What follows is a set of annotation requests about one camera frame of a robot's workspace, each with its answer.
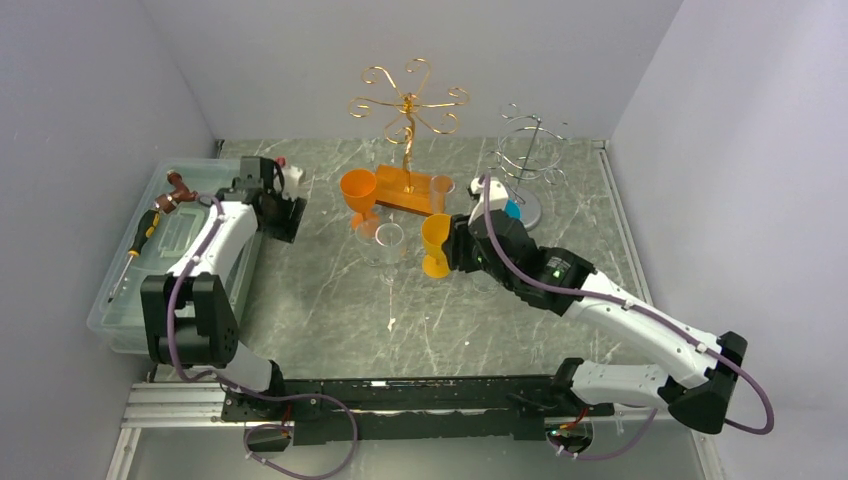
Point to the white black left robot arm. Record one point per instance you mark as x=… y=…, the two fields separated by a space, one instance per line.
x=189 y=321

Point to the orange plastic goblet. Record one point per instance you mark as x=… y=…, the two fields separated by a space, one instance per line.
x=359 y=190

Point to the yellow plastic goblet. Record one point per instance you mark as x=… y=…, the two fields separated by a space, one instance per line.
x=434 y=232

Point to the brown bronze faucet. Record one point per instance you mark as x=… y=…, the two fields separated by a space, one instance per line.
x=168 y=202

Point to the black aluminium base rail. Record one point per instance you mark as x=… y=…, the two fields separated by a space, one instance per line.
x=319 y=411

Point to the gold wire glass rack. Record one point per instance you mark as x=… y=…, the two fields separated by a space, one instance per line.
x=400 y=187

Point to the black yellow screwdriver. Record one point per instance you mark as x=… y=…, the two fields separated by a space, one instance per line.
x=144 y=230

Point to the clear wine glass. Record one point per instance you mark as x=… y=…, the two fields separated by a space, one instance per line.
x=391 y=241

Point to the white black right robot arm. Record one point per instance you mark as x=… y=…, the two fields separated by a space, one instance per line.
x=691 y=373

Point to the clear pink tinted glass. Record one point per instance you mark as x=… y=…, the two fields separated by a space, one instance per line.
x=440 y=187

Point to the clear plastic storage box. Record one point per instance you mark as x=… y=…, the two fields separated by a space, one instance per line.
x=116 y=315

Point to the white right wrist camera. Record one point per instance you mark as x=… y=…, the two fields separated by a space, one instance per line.
x=489 y=194

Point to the blue plastic goblet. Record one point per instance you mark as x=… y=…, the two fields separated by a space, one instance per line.
x=512 y=210

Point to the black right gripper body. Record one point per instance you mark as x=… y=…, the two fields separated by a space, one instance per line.
x=467 y=254

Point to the chrome wire glass rack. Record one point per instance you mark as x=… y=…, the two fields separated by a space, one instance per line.
x=526 y=154

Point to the clear small glass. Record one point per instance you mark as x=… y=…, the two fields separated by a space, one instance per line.
x=367 y=245

